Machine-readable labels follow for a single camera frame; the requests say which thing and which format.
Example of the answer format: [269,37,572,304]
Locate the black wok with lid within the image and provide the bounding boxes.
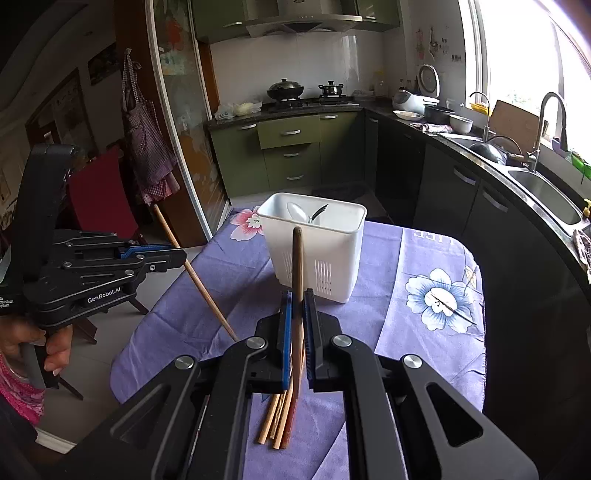
[266,78,305,103]

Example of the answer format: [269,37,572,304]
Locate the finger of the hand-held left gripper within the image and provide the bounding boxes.
[54,229,182,260]
[41,250,188,297]

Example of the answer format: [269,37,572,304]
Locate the narrow green cabinet door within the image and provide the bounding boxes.
[320,113,366,186]

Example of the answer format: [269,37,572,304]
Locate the white rice cooker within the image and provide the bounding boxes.
[392,65,442,116]

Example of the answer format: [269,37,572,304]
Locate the glass sliding door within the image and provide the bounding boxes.
[145,0,232,232]

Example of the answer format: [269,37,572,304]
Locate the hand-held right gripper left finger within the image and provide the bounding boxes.
[51,291,293,480]

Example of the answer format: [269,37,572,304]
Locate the wooden cutting board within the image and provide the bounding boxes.
[488,99,550,147]

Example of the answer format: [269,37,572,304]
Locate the green upper cabinet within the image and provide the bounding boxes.
[191,0,278,45]
[355,0,400,33]

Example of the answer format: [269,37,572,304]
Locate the small framed wall picture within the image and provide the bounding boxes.
[88,44,119,86]

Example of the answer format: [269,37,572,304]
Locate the dark cooker inner pot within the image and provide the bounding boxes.
[424,105,456,127]

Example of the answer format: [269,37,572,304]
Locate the open green drawer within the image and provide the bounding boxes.
[257,115,322,150]

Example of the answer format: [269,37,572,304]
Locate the checkered apron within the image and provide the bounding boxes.
[121,48,181,206]

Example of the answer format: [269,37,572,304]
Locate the red wooden chair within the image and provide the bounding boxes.
[59,148,151,403]

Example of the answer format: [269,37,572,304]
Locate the dark brown wooden chopstick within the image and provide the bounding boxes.
[281,390,303,449]
[290,226,306,398]

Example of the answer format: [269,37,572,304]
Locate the large wall poster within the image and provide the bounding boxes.
[25,69,98,158]

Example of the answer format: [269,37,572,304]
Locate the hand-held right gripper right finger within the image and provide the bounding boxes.
[303,289,539,480]

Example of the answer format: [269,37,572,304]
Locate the tall steel faucet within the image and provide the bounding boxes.
[526,91,570,173]

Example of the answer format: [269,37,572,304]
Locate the person's left hand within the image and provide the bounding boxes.
[0,318,72,376]

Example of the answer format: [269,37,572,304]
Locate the dark kitchen cabinets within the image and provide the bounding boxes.
[362,111,591,416]

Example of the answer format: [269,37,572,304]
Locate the black pan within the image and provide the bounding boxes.
[468,136,527,167]

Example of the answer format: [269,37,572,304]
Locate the patterned rag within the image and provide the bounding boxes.
[573,228,591,278]

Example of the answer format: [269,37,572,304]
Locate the steel sink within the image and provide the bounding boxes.
[508,168,584,226]

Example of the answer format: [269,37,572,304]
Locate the steel range hood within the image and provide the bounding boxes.
[245,0,363,38]

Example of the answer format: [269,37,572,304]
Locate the small steel faucet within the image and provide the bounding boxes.
[468,91,493,142]

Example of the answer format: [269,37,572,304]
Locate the green plastic container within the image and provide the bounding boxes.
[570,151,591,181]

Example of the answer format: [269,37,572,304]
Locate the dark floor mat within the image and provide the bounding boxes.
[311,182,370,199]

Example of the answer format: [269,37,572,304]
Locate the white plastic utensil holder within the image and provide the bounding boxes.
[256,192,368,304]

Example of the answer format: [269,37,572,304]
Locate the window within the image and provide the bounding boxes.
[462,0,591,154]

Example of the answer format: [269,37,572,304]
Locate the purple floral tablecloth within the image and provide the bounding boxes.
[110,205,488,480]

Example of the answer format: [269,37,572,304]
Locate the grey dishcloth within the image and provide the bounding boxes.
[411,121,453,135]

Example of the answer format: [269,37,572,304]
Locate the gas stove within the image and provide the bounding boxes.
[262,95,361,112]

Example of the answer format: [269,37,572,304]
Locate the person's left forearm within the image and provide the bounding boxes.
[0,356,46,426]

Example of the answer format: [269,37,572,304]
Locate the wide green cabinet door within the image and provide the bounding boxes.
[209,122,271,200]

